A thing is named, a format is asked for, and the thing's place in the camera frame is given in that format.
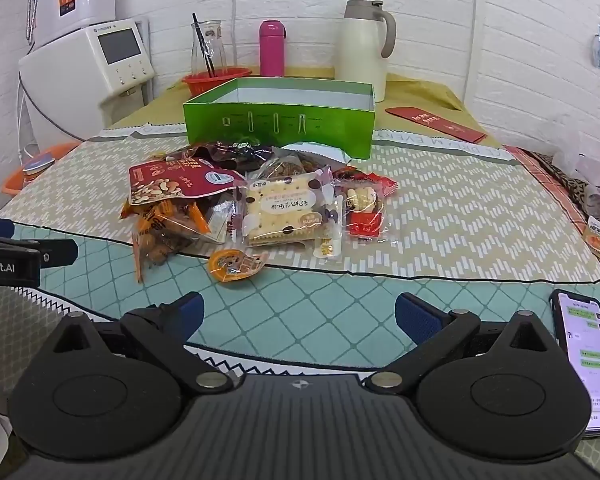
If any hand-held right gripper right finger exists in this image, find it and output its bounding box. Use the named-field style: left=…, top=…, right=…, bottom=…
left=366, top=293, right=557, bottom=391

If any red plastic basket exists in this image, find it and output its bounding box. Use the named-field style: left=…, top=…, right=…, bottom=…
left=181, top=66, right=252, bottom=97

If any clear plastic bag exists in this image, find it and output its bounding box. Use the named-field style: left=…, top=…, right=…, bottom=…
left=550, top=132, right=600, bottom=196

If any dark patterned cloth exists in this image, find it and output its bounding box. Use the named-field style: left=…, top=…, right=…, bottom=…
left=517, top=147, right=600, bottom=271

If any orange jelly cup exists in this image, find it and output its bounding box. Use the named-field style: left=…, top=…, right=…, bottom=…
left=207, top=248, right=270, bottom=284

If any red envelope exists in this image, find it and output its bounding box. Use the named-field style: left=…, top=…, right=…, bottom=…
left=384, top=106, right=487, bottom=144

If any round pot lid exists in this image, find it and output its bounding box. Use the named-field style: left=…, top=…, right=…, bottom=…
left=22, top=156, right=56, bottom=177

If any orange plastic basin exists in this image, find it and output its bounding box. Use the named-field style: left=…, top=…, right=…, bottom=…
left=1, top=141, right=83, bottom=196

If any red snack wrapper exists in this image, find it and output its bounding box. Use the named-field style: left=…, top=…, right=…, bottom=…
left=332, top=167, right=400, bottom=196

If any smartphone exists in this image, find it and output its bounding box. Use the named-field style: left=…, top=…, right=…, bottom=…
left=550, top=288, right=600, bottom=440

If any clear packet of brown crisps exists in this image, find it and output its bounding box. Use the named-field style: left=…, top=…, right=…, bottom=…
left=257, top=145, right=351, bottom=181

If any small orange sachet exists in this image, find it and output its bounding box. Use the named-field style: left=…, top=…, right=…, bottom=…
left=584, top=215, right=600, bottom=253

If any clear cracker packet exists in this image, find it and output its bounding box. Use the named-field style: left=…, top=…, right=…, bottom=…
left=232, top=167, right=345, bottom=248

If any white snack packet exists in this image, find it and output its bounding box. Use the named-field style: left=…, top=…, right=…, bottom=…
left=280, top=140, right=353, bottom=163

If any clear bag of orange snacks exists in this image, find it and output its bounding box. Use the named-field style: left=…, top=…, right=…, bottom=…
left=121, top=195, right=241, bottom=283

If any white wall cable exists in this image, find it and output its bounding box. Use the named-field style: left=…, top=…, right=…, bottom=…
left=229, top=0, right=238, bottom=68

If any clear glass carafe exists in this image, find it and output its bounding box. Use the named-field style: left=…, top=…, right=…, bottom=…
left=190, top=20, right=224, bottom=79

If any white water purifier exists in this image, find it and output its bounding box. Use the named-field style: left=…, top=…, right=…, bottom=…
left=27, top=0, right=117, bottom=44

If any pink thermos bottle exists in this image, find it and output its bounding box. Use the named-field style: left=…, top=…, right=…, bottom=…
left=259, top=19, right=287, bottom=78

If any small yellow sachet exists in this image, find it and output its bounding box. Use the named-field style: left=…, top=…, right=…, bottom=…
left=312, top=237, right=343, bottom=259

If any red nut packet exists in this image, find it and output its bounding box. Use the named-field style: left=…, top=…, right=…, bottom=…
left=128, top=157, right=246, bottom=207

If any black drinking straw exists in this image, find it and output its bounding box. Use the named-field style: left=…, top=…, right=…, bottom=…
left=198, top=25, right=217, bottom=78
left=192, top=12, right=216, bottom=78

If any green cardboard box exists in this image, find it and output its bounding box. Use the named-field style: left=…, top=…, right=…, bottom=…
left=182, top=77, right=377, bottom=161

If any white dispenser with screen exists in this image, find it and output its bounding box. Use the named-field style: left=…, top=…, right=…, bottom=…
left=17, top=17, right=156, bottom=153

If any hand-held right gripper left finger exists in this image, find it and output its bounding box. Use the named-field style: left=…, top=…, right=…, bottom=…
left=49, top=293, right=236, bottom=393

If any red cookie packet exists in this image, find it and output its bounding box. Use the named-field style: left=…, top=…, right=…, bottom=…
left=341, top=180, right=387, bottom=238

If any dark brown glossy packet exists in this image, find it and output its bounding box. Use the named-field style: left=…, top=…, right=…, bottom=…
left=167, top=141, right=276, bottom=173

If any cream thermal jug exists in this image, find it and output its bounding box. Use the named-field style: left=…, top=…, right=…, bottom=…
left=334, top=0, right=397, bottom=102

